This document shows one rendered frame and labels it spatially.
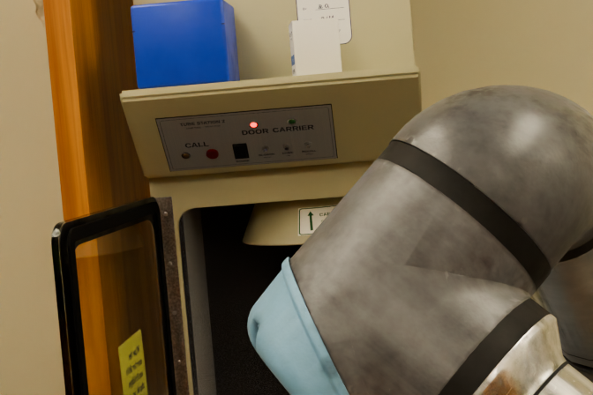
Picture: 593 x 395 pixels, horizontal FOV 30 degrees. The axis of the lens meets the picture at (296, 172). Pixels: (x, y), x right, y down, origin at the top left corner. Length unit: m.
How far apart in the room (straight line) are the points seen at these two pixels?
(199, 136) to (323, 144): 0.14
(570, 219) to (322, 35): 0.64
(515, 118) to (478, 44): 1.12
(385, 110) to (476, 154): 0.62
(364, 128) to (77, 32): 0.33
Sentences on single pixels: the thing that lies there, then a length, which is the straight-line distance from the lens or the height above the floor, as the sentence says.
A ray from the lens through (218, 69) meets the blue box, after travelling 1.18.
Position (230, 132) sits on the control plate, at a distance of 1.22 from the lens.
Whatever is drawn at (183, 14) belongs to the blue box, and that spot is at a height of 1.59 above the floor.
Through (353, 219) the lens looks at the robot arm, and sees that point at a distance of 0.59.
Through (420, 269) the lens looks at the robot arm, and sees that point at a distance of 0.57.
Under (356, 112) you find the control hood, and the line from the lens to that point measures 1.20.
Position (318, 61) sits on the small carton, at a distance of 1.20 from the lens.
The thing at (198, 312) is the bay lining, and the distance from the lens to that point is 1.37.
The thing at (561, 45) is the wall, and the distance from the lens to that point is 1.74.
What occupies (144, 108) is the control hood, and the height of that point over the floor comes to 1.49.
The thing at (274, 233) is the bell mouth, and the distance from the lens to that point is 1.32.
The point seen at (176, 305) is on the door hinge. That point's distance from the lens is 1.32.
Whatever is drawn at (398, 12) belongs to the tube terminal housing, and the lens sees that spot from 1.28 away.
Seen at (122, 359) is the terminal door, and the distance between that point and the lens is 1.15.
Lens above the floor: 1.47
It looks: 3 degrees down
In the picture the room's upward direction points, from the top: 5 degrees counter-clockwise
